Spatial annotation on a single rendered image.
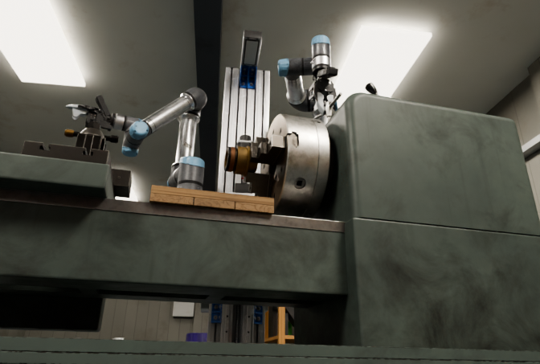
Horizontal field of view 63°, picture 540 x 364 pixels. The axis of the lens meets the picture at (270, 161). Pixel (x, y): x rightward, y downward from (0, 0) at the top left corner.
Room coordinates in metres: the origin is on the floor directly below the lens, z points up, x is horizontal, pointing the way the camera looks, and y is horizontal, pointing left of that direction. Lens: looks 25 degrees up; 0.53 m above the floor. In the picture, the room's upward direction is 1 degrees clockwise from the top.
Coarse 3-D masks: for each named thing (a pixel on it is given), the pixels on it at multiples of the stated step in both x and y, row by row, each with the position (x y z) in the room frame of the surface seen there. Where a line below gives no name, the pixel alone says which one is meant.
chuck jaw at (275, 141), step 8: (272, 136) 1.09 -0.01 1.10; (280, 136) 1.09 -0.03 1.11; (288, 136) 1.08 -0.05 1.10; (296, 136) 1.09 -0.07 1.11; (264, 144) 1.13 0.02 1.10; (272, 144) 1.08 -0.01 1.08; (280, 144) 1.09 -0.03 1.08; (288, 144) 1.08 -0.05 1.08; (296, 144) 1.09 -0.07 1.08; (256, 152) 1.15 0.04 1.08; (264, 152) 1.12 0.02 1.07; (272, 152) 1.12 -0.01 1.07; (280, 152) 1.12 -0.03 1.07; (256, 160) 1.16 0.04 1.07; (264, 160) 1.16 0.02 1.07; (272, 160) 1.16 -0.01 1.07
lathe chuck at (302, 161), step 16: (272, 128) 1.23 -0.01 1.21; (288, 128) 1.08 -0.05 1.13; (304, 128) 1.10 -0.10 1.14; (304, 144) 1.09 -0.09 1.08; (288, 160) 1.08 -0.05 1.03; (304, 160) 1.09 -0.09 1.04; (288, 176) 1.10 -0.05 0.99; (304, 176) 1.11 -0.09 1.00; (272, 192) 1.22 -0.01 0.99; (288, 192) 1.14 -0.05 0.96; (304, 192) 1.14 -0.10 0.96; (288, 208) 1.19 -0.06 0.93; (304, 208) 1.20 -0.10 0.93
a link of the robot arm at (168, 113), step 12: (180, 96) 1.84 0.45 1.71; (192, 96) 1.81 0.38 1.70; (204, 96) 1.87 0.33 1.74; (168, 108) 1.77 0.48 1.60; (180, 108) 1.80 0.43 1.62; (192, 108) 1.86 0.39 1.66; (144, 120) 1.74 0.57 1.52; (156, 120) 1.75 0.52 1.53; (168, 120) 1.79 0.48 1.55; (132, 132) 1.70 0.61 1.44; (144, 132) 1.71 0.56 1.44; (132, 144) 1.79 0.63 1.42
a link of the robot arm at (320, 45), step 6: (318, 36) 1.39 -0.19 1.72; (324, 36) 1.39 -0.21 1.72; (312, 42) 1.41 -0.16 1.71; (318, 42) 1.38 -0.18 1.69; (324, 42) 1.38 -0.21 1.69; (312, 48) 1.41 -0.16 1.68; (318, 48) 1.39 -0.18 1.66; (324, 48) 1.38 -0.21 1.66; (312, 54) 1.41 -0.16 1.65; (318, 54) 1.39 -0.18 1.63; (324, 54) 1.38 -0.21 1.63
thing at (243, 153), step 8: (232, 152) 1.16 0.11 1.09; (240, 152) 1.16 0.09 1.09; (248, 152) 1.16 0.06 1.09; (224, 160) 1.22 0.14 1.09; (232, 160) 1.16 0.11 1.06; (240, 160) 1.16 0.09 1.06; (248, 160) 1.16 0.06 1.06; (224, 168) 1.21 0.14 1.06; (232, 168) 1.18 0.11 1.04; (240, 168) 1.18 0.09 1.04; (248, 168) 1.18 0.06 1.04; (256, 168) 1.20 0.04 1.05
